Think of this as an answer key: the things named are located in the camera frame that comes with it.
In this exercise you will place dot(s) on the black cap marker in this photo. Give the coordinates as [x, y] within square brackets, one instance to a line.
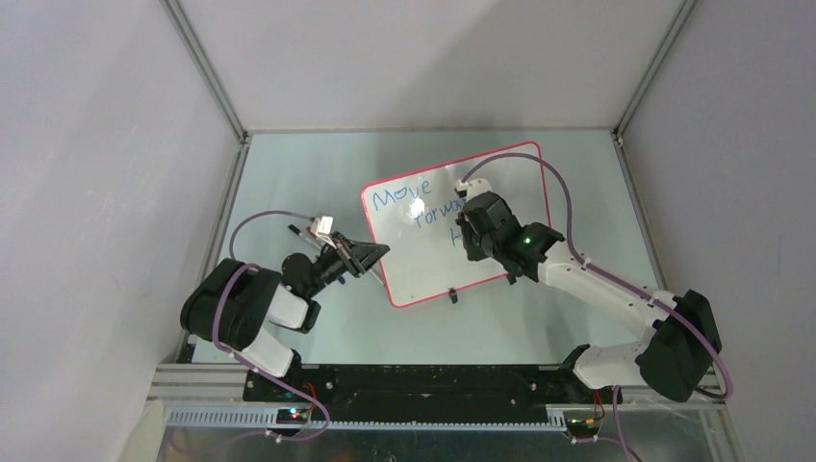
[304, 236]

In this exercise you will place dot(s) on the aluminium frame profile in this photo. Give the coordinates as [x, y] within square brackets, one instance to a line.
[229, 395]

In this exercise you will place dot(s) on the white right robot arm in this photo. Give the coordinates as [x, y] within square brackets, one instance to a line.
[676, 338]

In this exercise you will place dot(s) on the pink framed whiteboard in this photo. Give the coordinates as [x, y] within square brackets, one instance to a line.
[414, 214]

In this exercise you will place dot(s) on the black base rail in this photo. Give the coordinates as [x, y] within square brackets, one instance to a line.
[449, 394]

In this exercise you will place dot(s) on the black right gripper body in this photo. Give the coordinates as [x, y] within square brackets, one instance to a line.
[478, 247]

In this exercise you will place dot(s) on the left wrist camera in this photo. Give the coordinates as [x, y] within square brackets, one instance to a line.
[322, 226]

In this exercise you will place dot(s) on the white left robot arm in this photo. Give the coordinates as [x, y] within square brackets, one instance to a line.
[236, 302]

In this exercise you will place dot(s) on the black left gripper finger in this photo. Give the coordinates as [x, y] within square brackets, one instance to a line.
[359, 252]
[361, 265]

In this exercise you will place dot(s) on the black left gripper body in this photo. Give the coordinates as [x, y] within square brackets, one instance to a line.
[328, 268]

